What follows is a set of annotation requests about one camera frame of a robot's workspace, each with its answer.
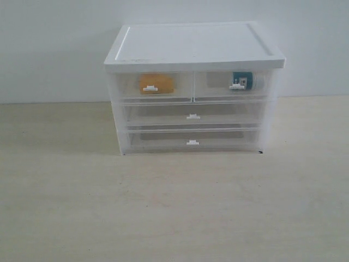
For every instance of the yellow cheese wedge toy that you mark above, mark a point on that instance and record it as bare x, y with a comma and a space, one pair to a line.
156, 84

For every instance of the white blue medicine bottle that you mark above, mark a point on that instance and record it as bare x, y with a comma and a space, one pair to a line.
247, 81

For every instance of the clear bottom wide drawer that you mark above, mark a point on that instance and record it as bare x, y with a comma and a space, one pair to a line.
223, 139

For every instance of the clear wide drawer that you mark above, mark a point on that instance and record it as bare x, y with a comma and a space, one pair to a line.
223, 139
165, 115

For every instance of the clear middle wide drawer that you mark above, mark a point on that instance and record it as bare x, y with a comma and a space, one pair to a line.
165, 115

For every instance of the white plastic drawer cabinet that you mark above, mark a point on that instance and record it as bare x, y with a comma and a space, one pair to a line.
191, 48

